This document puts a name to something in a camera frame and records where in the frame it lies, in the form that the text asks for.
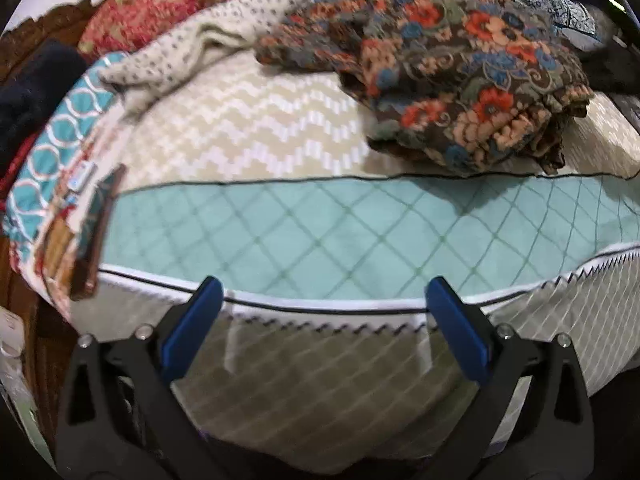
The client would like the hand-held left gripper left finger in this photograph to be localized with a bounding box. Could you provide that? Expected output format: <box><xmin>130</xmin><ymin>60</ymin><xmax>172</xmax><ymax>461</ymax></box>
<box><xmin>54</xmin><ymin>276</ymin><xmax>224</xmax><ymax>480</ymax></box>

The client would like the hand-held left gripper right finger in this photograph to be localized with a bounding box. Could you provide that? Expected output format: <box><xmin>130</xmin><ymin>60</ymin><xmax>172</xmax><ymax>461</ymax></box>
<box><xmin>415</xmin><ymin>276</ymin><xmax>596</xmax><ymax>480</ymax></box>

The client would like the brown floral garment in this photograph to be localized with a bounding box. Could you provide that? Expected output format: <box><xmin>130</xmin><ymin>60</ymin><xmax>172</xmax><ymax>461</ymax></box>
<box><xmin>255</xmin><ymin>0</ymin><xmax>596</xmax><ymax>176</ymax></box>

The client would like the teal quilted mattress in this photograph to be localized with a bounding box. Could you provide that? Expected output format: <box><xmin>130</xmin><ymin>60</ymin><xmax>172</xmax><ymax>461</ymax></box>
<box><xmin>70</xmin><ymin>172</ymin><xmax>640</xmax><ymax>466</ymax></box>

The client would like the white plastic object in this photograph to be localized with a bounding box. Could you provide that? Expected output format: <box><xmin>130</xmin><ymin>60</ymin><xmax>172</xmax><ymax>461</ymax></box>
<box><xmin>0</xmin><ymin>310</ymin><xmax>26</xmax><ymax>361</ymax></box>

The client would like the beige chevron bed cover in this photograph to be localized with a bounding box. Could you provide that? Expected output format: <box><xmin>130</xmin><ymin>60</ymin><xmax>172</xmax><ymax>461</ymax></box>
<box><xmin>120</xmin><ymin>52</ymin><xmax>640</xmax><ymax>181</ymax></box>

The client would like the teal patterned patchwork cloth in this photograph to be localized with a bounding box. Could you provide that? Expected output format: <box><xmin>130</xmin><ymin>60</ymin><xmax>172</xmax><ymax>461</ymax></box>
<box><xmin>2</xmin><ymin>52</ymin><xmax>131</xmax><ymax>311</ymax></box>

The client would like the dark cloth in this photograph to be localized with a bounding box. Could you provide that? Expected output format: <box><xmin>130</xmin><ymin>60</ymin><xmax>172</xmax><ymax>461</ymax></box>
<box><xmin>0</xmin><ymin>42</ymin><xmax>88</xmax><ymax>171</ymax></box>

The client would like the cream dotted blanket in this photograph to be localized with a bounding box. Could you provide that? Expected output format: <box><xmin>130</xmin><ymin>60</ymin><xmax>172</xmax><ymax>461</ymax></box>
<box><xmin>97</xmin><ymin>0</ymin><xmax>326</xmax><ymax>111</ymax></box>

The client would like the black cloth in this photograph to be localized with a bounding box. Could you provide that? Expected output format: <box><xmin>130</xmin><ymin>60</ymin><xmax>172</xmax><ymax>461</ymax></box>
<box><xmin>582</xmin><ymin>5</ymin><xmax>640</xmax><ymax>96</ymax></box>

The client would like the red floral quilt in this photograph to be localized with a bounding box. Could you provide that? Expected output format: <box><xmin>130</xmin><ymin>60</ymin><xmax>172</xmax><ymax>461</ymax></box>
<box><xmin>77</xmin><ymin>0</ymin><xmax>281</xmax><ymax>61</ymax></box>

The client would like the carved wooden headboard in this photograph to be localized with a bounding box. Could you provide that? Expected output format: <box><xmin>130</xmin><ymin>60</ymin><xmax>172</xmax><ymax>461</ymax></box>
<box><xmin>0</xmin><ymin>0</ymin><xmax>108</xmax><ymax>86</ymax></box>

